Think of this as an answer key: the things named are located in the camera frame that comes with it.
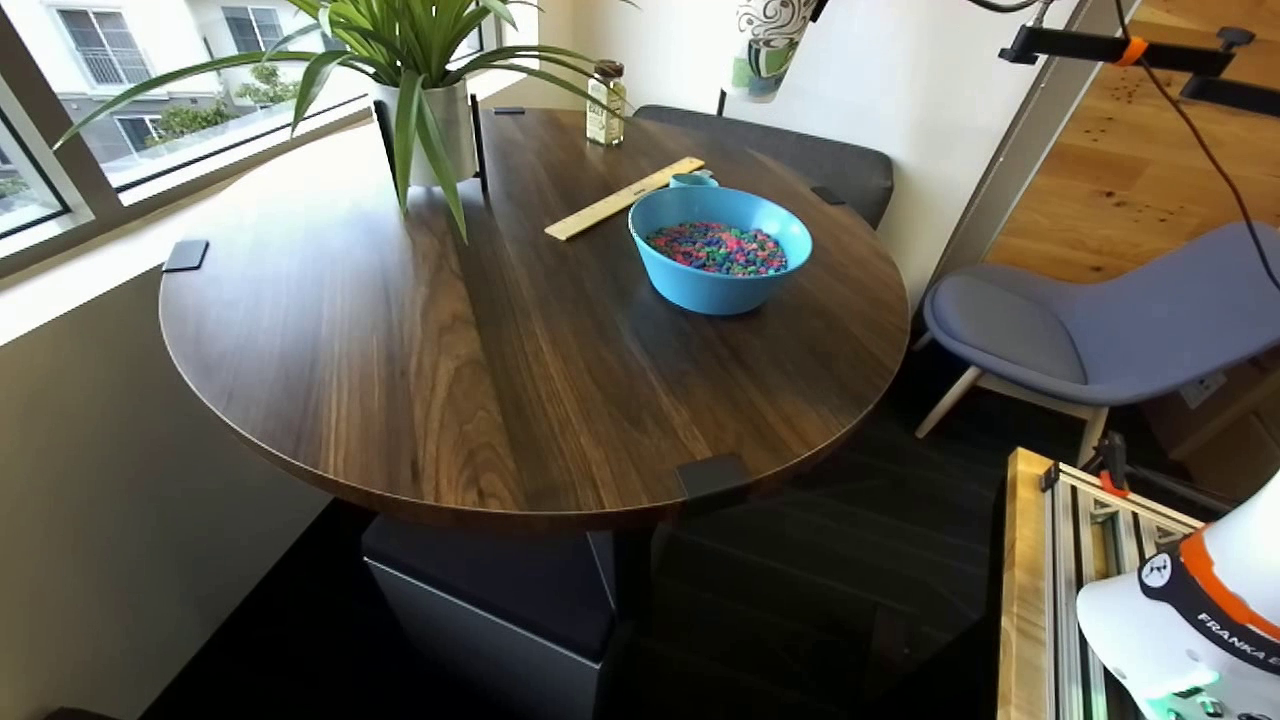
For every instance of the grey table pedestal box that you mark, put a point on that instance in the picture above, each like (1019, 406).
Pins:
(524, 616)

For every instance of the small glass bottle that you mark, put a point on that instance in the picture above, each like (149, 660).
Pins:
(604, 106)

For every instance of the green potted plant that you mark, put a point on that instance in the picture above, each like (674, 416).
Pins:
(389, 42)

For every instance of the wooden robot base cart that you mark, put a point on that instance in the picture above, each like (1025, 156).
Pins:
(1059, 535)

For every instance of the blue bowl of beads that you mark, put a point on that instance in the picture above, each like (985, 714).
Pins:
(717, 250)

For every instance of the grey blue chair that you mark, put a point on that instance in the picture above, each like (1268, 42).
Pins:
(1085, 351)

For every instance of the black camera stand clamp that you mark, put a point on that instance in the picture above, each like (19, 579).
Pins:
(1201, 64)

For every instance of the wooden ruler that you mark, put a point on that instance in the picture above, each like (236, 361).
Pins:
(617, 203)

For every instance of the white plant pot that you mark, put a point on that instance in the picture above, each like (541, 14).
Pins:
(437, 143)

